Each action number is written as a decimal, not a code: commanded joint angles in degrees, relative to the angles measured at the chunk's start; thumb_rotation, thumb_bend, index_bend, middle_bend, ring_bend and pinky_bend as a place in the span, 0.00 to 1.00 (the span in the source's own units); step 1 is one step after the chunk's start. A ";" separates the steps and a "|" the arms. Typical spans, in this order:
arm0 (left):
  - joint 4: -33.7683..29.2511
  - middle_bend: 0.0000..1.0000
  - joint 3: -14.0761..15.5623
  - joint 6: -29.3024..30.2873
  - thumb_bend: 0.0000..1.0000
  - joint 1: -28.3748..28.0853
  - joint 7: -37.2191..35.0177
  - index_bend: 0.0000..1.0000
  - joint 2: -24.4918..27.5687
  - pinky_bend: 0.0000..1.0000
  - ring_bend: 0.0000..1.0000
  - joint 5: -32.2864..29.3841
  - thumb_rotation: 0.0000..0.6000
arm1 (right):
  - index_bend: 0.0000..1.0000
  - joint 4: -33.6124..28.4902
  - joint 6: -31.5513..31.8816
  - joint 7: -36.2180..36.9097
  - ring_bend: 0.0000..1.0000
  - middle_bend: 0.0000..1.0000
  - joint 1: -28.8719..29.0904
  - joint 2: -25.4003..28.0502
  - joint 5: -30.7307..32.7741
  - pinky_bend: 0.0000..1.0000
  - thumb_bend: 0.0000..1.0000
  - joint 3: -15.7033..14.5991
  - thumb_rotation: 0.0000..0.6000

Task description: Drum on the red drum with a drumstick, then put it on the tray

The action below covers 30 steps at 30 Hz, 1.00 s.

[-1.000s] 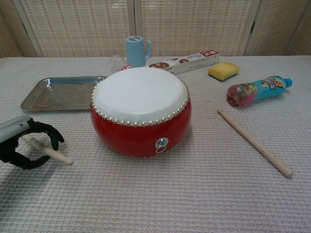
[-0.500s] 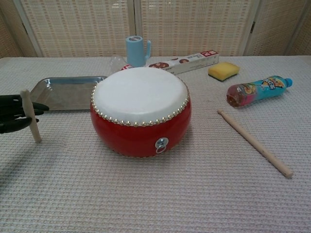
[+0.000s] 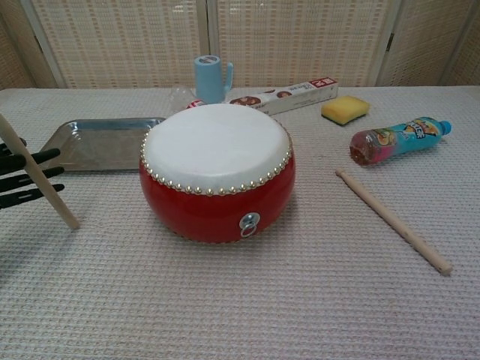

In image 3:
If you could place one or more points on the left silver black-fingered robot hand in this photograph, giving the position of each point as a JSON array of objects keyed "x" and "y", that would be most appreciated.
[{"x": 15, "y": 197}]

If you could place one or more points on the wooden drumstick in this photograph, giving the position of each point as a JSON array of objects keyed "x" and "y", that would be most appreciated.
[
  {"x": 39, "y": 178},
  {"x": 393, "y": 221}
]

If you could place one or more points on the rectangular steel tray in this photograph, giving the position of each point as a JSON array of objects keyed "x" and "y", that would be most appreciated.
[{"x": 101, "y": 144}]

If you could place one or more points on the bamboo folding screen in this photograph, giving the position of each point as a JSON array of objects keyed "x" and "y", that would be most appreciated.
[{"x": 123, "y": 41}]

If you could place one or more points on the clear red-labelled plastic bottle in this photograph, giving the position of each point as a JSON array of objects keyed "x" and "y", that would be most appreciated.
[{"x": 195, "y": 104}]

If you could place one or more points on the red drum with white skin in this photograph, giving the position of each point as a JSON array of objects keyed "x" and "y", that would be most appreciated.
[{"x": 213, "y": 150}]

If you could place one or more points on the white woven tablecloth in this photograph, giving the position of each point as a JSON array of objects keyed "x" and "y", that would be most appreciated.
[{"x": 240, "y": 300}]

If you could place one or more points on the long white red-ended wrap box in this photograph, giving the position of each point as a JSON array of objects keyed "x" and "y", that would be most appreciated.
[{"x": 296, "y": 97}]

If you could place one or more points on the yellow sponge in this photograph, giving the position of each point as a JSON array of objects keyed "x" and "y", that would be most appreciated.
[{"x": 345, "y": 110}]

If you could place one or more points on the colourful blue-capped drink bottle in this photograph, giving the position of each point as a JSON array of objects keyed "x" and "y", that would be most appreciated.
[{"x": 397, "y": 140}]

